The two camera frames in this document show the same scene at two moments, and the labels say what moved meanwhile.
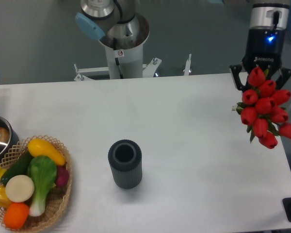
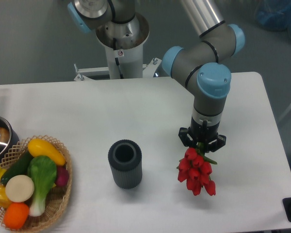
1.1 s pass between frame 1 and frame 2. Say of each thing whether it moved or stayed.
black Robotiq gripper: moved
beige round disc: stayed
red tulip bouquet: moved
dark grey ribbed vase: stayed
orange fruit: stayed
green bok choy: stayed
